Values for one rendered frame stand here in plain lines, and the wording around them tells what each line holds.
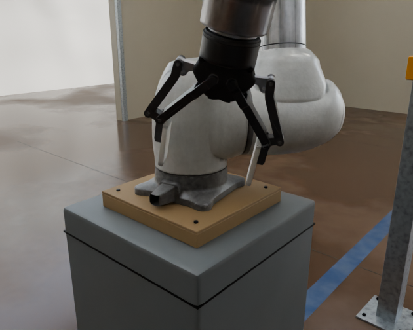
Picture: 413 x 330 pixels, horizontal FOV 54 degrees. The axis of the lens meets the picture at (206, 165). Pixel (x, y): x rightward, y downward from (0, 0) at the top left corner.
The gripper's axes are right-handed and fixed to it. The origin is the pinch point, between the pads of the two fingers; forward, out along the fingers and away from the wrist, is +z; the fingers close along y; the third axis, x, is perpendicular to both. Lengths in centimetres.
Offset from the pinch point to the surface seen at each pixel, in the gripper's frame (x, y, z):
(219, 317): 5.8, -7.7, 26.2
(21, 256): -95, 93, 141
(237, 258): -0.1, -8.5, 17.3
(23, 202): -161, 130, 163
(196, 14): -589, 88, 101
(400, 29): -581, -208, 62
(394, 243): -79, -75, 65
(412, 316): -74, -95, 97
